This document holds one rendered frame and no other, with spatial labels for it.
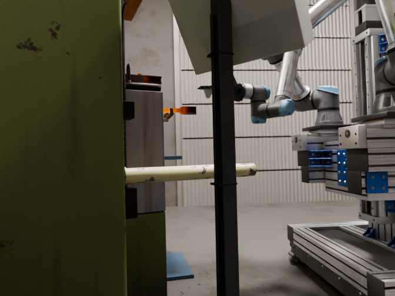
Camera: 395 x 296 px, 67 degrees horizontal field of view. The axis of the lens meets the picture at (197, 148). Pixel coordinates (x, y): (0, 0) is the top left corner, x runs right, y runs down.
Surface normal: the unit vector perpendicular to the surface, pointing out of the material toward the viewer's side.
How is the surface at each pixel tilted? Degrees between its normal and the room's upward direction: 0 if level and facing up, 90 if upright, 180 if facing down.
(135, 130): 90
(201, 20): 120
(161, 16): 90
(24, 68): 90
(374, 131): 90
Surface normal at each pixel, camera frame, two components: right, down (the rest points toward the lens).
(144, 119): 0.41, -0.03
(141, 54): 0.09, -0.03
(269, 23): -0.55, 0.50
